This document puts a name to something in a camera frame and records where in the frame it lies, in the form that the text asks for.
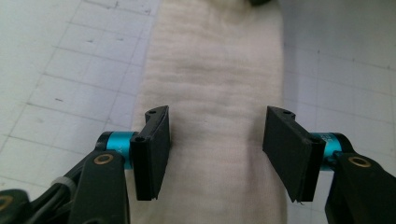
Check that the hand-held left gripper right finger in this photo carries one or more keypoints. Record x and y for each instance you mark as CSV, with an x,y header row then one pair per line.
x,y
289,152

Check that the cream printed cloth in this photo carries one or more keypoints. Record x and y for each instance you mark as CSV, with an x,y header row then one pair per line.
x,y
214,62

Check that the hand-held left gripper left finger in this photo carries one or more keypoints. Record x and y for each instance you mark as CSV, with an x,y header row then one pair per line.
x,y
151,155

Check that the white grid mat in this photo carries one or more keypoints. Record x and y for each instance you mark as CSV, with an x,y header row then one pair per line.
x,y
62,62

